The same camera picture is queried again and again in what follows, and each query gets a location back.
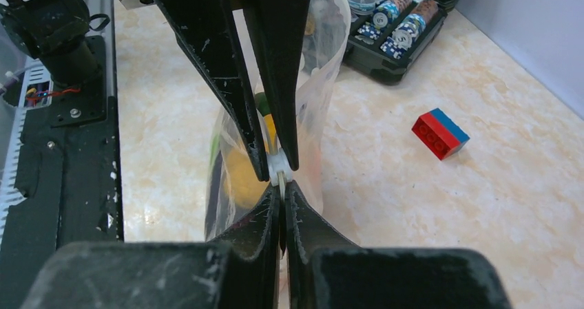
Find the clear zip top bag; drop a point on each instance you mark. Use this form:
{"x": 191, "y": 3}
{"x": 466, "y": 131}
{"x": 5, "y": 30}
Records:
{"x": 325, "y": 38}

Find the red blue toy brick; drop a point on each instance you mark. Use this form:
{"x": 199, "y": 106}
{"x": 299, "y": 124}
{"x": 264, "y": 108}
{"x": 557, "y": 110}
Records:
{"x": 439, "y": 133}

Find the black poker chip case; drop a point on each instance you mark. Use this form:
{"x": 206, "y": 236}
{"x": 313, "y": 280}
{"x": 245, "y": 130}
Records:
{"x": 387, "y": 36}

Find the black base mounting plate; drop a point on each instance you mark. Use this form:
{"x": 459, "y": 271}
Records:
{"x": 67, "y": 187}

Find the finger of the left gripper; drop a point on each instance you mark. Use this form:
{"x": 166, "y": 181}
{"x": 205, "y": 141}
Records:
{"x": 276, "y": 29}

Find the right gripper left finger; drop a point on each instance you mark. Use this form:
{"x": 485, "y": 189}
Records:
{"x": 237, "y": 269}

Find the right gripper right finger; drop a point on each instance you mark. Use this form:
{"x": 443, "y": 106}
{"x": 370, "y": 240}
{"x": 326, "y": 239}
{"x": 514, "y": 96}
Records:
{"x": 327, "y": 270}

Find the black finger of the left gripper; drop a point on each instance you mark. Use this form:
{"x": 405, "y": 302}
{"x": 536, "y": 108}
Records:
{"x": 206, "y": 32}

